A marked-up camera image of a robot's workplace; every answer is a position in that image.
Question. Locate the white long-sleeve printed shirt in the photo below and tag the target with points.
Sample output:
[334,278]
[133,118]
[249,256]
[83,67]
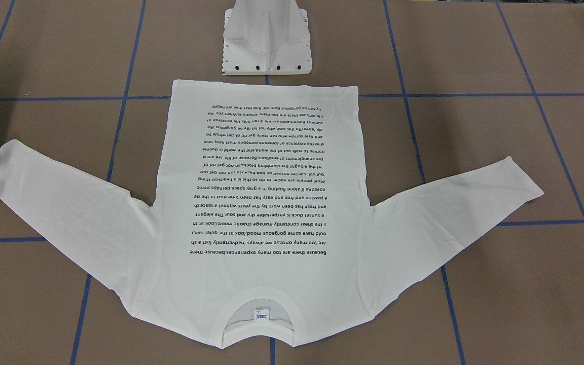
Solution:
[261,223]

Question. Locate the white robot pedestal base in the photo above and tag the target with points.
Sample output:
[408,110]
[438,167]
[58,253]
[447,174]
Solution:
[266,38]

